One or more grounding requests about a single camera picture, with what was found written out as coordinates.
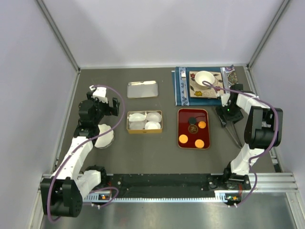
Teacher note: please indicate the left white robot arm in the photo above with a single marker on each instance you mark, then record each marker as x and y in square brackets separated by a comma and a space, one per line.
[63, 193]

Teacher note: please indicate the metal tongs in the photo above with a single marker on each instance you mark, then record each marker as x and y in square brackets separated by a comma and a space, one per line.
[231, 130]

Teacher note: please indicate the orange cookie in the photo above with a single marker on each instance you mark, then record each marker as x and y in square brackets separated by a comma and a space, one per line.
[183, 139]
[199, 143]
[202, 124]

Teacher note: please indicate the red lacquer tray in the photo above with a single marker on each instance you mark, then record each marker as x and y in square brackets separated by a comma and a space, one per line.
[193, 131]

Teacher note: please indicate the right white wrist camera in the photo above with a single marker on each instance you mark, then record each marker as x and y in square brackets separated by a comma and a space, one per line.
[225, 99]

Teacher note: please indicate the white bowl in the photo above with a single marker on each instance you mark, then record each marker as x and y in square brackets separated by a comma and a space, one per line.
[204, 76]

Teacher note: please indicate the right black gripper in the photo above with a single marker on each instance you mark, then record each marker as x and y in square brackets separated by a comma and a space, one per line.
[220, 111]

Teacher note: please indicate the silver fork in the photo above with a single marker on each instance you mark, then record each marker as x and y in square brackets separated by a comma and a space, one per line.
[183, 77]

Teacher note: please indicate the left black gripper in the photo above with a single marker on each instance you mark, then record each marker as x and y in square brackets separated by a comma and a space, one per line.
[110, 110]

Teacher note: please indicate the white paper cup back-left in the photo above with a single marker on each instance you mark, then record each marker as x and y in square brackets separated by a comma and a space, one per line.
[137, 117]

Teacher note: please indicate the white paper cup front-right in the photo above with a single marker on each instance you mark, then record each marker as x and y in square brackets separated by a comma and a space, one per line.
[152, 125]

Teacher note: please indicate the white paper cup front-left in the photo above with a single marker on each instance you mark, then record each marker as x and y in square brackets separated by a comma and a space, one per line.
[137, 125]

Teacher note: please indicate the white scalloped dish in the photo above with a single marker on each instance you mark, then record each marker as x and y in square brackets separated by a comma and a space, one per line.
[105, 140]

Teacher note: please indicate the patterned colourful cloth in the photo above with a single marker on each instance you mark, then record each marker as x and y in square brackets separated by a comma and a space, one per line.
[229, 76]

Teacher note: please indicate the blue cloth napkin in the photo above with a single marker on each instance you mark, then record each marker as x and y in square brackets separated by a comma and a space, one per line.
[180, 100]

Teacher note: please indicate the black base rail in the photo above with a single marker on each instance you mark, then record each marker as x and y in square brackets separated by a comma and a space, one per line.
[165, 185]

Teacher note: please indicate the right aluminium frame post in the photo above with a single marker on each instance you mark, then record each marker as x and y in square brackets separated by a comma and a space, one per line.
[279, 13]

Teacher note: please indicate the white paper cup back-right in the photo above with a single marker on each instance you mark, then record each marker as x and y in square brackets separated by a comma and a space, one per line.
[154, 117]

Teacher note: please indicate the aluminium frame post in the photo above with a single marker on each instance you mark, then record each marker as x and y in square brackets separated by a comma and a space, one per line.
[279, 13]
[51, 22]

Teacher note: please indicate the gold cookie tin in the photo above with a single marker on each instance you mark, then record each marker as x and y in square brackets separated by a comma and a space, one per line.
[143, 131]

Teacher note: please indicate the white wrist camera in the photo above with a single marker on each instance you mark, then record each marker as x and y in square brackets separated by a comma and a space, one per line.
[99, 93]
[225, 99]

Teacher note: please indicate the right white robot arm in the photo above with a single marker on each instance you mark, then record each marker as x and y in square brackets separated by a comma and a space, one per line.
[263, 131]

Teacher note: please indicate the silver tin lid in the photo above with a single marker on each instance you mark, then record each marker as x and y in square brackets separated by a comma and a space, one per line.
[143, 89]

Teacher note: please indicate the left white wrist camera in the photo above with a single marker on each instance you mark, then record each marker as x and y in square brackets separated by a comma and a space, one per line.
[99, 93]

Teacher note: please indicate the floral square plate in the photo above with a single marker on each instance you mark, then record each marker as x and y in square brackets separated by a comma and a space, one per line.
[197, 91]

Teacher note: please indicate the black cookie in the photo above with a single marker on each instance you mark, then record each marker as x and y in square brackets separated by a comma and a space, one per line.
[192, 121]

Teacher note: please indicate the left aluminium frame post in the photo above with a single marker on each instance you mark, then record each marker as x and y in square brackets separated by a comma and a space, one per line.
[51, 22]

